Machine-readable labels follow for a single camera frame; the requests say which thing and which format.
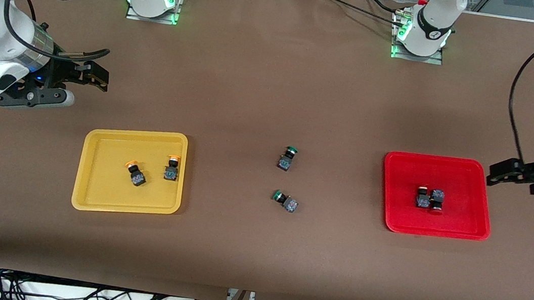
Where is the red push button switch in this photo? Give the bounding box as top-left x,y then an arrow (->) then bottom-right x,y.
429,188 -> 447,215
414,185 -> 433,210

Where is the yellow push button switch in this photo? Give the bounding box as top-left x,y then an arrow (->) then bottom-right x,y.
162,154 -> 182,183
123,159 -> 149,188

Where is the red plastic tray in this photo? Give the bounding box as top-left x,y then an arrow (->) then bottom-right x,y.
375,149 -> 500,244

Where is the yellow plastic tray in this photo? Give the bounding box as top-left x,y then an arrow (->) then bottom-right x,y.
70,120 -> 191,223

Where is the brown table cover sheet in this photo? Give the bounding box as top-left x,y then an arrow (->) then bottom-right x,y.
0,0 -> 534,300

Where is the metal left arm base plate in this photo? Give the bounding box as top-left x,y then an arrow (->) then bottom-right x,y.
389,10 -> 449,66

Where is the green push button switch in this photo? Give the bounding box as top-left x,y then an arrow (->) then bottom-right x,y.
276,144 -> 298,173
270,190 -> 300,214

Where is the black cable on table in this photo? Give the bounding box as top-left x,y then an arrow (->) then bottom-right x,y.
305,0 -> 408,27

